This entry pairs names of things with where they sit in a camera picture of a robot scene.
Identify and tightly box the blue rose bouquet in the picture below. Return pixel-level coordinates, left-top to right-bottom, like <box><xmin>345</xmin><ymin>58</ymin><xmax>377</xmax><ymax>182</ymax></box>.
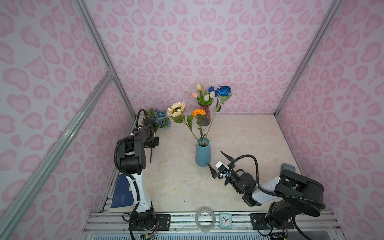
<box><xmin>142</xmin><ymin>109</ymin><xmax>171</xmax><ymax>163</ymax></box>

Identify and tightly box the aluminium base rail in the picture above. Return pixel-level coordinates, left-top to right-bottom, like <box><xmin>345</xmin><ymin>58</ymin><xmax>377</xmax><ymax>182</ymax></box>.
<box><xmin>81</xmin><ymin>211</ymin><xmax>346</xmax><ymax>240</ymax></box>

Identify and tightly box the small teal alarm clock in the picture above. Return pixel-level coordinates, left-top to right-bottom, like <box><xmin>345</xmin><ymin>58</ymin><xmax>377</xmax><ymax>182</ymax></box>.
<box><xmin>219</xmin><ymin>213</ymin><xmax>233</xmax><ymax>229</ymax></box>

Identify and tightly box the grey sponge block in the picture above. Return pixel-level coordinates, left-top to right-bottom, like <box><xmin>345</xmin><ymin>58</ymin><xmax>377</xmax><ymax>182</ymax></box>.
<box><xmin>282</xmin><ymin>163</ymin><xmax>296</xmax><ymax>173</ymax></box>

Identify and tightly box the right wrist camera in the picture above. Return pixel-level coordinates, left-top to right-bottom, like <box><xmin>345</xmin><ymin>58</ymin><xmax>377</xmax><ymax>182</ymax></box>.
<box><xmin>216</xmin><ymin>161</ymin><xmax>230</xmax><ymax>179</ymax></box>

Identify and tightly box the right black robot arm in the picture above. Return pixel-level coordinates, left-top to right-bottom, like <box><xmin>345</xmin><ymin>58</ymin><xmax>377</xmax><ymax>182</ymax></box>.
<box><xmin>206</xmin><ymin>154</ymin><xmax>327</xmax><ymax>239</ymax></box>

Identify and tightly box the pink tulip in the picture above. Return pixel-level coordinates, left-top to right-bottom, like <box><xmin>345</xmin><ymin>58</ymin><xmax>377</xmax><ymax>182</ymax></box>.
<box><xmin>191</xmin><ymin>92</ymin><xmax>201</xmax><ymax>105</ymax></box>

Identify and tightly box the red glass vase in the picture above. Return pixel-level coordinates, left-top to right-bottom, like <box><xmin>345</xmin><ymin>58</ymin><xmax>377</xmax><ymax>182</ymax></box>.
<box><xmin>200</xmin><ymin>105</ymin><xmax>211</xmax><ymax>127</ymax></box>

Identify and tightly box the small blue tulip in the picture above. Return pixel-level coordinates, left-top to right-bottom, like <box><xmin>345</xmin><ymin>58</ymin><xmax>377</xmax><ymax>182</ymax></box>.
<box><xmin>208</xmin><ymin>86</ymin><xmax>215</xmax><ymax>93</ymax></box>

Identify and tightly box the blue book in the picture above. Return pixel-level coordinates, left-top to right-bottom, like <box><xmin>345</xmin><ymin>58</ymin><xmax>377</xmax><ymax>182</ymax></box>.
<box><xmin>110</xmin><ymin>174</ymin><xmax>134</xmax><ymax>211</ymax></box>

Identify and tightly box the dark blue rose stem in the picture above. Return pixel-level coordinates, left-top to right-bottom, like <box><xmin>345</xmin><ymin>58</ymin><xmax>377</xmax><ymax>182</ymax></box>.
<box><xmin>205</xmin><ymin>86</ymin><xmax>233</xmax><ymax>138</ymax></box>

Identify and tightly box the orange flower stem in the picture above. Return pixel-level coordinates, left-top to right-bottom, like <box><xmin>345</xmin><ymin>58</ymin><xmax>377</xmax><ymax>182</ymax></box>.
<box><xmin>192</xmin><ymin>109</ymin><xmax>208</xmax><ymax>147</ymax></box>

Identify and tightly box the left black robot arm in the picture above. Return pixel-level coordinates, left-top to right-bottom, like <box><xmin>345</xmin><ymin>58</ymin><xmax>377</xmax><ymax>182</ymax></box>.
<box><xmin>114</xmin><ymin>109</ymin><xmax>159</xmax><ymax>240</ymax></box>

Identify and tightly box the clear tape roll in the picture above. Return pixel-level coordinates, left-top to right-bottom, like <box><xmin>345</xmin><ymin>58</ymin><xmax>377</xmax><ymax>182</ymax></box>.
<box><xmin>195</xmin><ymin>207</ymin><xmax>216</xmax><ymax>233</ymax></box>

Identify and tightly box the teal cylindrical vase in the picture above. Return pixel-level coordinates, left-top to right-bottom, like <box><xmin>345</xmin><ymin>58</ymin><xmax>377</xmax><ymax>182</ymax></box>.
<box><xmin>195</xmin><ymin>138</ymin><xmax>211</xmax><ymax>167</ymax></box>

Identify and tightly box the yellow tulip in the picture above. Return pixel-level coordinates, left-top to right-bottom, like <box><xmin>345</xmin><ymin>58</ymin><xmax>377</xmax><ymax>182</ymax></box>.
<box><xmin>196</xmin><ymin>83</ymin><xmax>204</xmax><ymax>100</ymax></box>

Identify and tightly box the cream sunflower stem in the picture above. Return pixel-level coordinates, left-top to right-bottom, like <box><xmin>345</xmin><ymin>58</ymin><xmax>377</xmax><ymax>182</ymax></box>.
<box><xmin>166</xmin><ymin>102</ymin><xmax>198</xmax><ymax>140</ymax></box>

